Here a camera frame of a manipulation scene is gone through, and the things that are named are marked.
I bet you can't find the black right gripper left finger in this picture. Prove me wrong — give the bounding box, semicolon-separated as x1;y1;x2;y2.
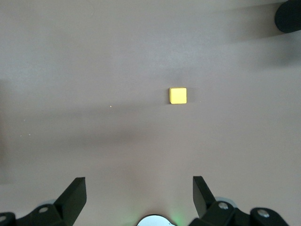
0;177;87;226

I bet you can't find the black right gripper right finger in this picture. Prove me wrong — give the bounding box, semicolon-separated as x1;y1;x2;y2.
188;175;289;226

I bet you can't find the yellow block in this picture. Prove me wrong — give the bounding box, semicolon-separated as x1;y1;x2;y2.
168;87;189;105

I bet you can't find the brown table mat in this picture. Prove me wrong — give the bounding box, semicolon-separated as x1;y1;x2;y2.
0;0;301;226

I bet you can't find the black shoe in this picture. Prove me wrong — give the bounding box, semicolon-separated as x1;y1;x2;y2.
274;0;301;34

